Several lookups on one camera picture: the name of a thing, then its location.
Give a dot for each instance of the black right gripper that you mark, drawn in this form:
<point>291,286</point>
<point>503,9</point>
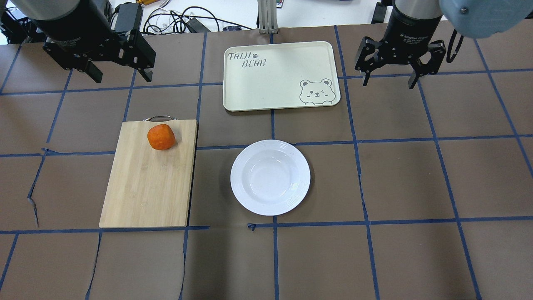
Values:
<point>410,30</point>

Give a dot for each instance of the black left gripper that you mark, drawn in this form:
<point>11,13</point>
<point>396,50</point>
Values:
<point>71,28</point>

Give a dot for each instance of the orange fruit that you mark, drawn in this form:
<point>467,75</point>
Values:
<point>161,137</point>

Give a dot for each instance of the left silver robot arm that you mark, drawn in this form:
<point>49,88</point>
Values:
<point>80,33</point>

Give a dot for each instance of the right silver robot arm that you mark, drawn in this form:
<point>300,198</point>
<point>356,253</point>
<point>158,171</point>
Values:
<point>459,19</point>

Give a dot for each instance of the cream bear tray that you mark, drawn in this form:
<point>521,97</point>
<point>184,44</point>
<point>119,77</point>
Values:
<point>280,76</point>

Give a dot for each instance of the black power adapter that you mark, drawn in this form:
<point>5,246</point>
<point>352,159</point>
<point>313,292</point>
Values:
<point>127,17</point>

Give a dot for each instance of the bamboo cutting board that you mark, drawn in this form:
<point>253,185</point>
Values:
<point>150,188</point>

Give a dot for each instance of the white round plate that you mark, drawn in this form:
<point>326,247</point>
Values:
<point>270,177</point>

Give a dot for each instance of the aluminium frame post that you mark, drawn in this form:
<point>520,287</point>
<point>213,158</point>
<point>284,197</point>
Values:
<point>267,17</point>

